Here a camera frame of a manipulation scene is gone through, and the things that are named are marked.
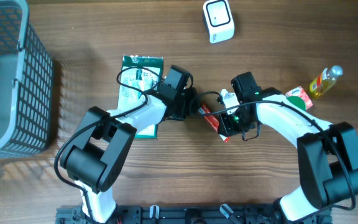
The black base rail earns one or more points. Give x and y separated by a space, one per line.
249 213

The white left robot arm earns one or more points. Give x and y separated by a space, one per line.
95 155

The grey mesh basket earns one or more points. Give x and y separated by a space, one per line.
26 84

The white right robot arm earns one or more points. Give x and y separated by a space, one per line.
327 153

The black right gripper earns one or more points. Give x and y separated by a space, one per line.
229 126

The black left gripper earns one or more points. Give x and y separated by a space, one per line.
192 94

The green 3M gloves package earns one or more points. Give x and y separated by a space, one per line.
138 78

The red white small packet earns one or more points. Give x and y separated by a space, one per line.
212 120

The white barcode scanner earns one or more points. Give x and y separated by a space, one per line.
218 20

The green lid jar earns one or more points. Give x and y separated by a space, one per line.
297 101

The yellow dish soap bottle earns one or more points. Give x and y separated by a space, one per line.
324 81

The red Kleenex tissue pack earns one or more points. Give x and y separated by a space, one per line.
299 91

